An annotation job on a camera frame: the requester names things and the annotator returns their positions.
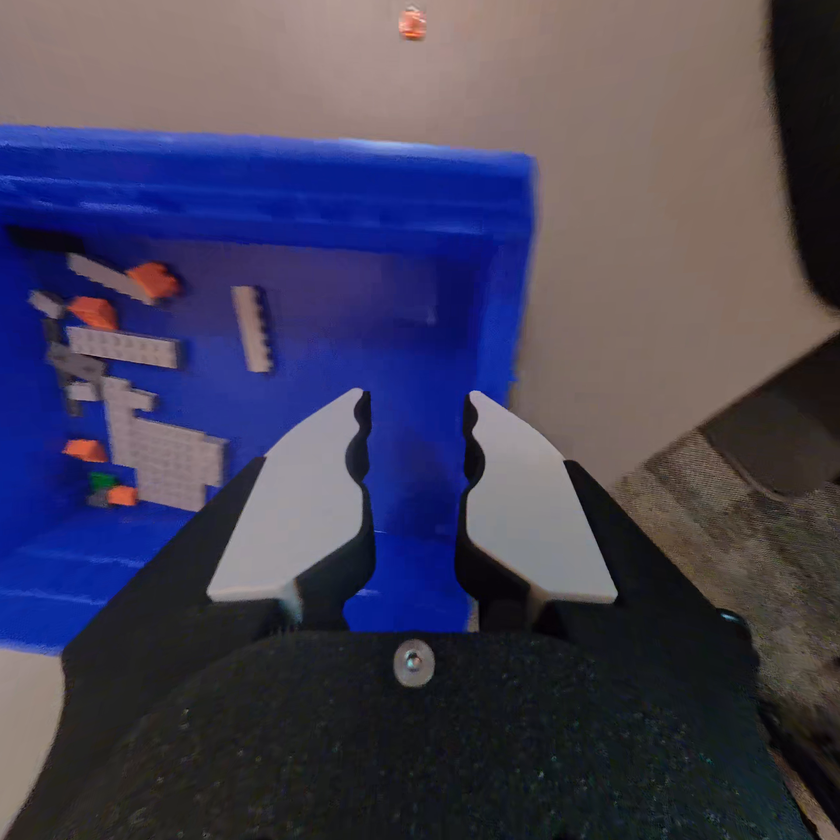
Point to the pile of grey orange bricks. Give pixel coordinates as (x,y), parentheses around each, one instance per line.
(164,460)

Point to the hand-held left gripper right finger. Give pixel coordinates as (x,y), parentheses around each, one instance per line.
(538,519)

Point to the small orange stud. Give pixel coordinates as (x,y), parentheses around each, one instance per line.
(412,22)

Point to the blue plastic bin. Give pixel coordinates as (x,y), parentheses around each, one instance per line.
(328,197)

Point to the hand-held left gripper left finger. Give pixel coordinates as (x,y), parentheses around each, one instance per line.
(295,519)

